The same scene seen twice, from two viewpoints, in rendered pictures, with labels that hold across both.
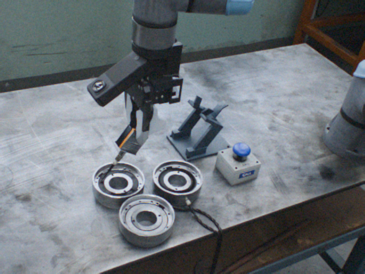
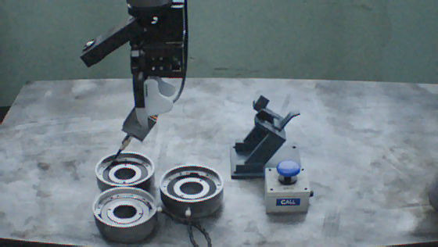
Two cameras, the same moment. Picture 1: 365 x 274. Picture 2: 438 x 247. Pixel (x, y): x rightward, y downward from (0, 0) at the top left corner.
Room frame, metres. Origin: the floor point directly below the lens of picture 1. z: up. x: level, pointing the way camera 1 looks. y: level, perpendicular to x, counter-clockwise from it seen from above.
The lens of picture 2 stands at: (0.08, -0.52, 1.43)
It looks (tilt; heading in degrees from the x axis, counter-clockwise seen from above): 30 degrees down; 35
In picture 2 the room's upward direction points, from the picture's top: straight up
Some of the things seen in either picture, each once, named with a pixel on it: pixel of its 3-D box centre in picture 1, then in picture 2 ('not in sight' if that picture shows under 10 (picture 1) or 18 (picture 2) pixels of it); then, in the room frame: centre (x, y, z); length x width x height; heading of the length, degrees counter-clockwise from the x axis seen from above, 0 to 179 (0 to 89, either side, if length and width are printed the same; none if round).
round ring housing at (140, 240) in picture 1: (146, 221); (125, 216); (0.63, 0.04, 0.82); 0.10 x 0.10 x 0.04
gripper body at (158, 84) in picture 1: (153, 71); (156, 37); (0.76, 0.07, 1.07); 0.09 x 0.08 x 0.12; 124
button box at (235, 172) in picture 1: (239, 163); (289, 189); (0.84, -0.14, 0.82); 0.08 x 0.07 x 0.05; 124
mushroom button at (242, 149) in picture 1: (240, 155); (288, 177); (0.83, -0.13, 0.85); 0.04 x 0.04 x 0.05
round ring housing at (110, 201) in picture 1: (118, 186); (125, 177); (0.71, 0.11, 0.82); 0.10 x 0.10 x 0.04
